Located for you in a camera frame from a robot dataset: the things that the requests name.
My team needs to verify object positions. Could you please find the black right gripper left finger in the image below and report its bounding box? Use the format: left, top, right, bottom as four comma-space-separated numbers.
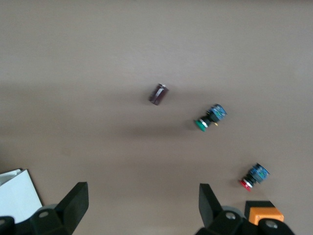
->
31, 181, 89, 235

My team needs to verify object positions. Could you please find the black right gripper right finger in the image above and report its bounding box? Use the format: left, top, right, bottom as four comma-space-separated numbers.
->
195, 183, 248, 235

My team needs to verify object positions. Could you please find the orange button box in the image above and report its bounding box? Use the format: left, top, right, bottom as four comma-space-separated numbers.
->
244, 200, 286, 227

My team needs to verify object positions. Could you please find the red push button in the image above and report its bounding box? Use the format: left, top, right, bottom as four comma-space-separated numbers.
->
239, 162, 270, 192

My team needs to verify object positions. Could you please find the white drawer cabinet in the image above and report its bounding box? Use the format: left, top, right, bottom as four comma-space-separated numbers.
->
0, 168, 44, 222

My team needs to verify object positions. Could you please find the green push button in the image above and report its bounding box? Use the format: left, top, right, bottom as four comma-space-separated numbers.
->
194, 103, 227, 132

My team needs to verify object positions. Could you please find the dark maroon cylinder capacitor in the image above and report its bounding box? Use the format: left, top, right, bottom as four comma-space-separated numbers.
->
148, 83, 170, 106

